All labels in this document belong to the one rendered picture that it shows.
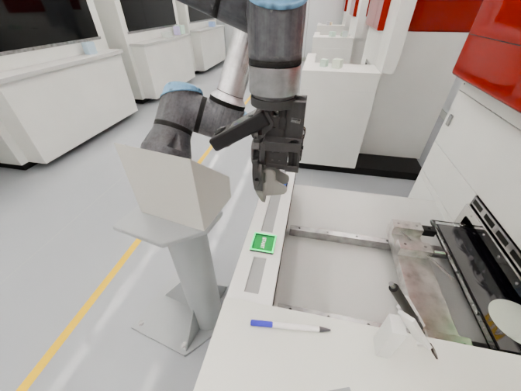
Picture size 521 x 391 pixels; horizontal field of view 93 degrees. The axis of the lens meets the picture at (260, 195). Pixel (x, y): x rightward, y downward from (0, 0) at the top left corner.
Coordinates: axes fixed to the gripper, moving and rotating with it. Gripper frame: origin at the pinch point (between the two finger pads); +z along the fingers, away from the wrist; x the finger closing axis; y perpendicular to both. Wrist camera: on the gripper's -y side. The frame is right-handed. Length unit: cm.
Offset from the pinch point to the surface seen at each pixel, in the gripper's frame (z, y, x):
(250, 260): 14.8, -1.3, -5.3
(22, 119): 55, -256, 137
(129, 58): 39, -280, 346
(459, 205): 21, 58, 33
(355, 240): 26.4, 26.2, 17.1
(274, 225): 14.8, 2.4, 6.8
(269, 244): 14.3, 2.2, -0.3
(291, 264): 28.8, 7.8, 5.8
